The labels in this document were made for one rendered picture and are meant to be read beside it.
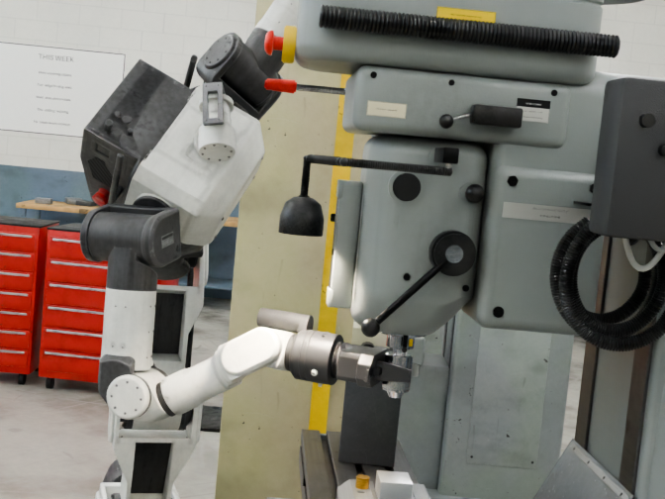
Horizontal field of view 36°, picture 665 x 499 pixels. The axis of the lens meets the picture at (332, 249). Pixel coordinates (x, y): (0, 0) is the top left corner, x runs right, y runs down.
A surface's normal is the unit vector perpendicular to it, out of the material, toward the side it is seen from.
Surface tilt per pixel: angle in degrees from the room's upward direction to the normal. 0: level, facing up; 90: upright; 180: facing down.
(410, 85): 90
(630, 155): 90
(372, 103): 90
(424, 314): 118
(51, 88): 90
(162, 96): 58
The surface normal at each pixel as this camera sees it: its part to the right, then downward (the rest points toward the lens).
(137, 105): 0.28, -0.43
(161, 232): 0.95, 0.07
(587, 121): 0.07, 0.10
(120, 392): -0.19, 0.00
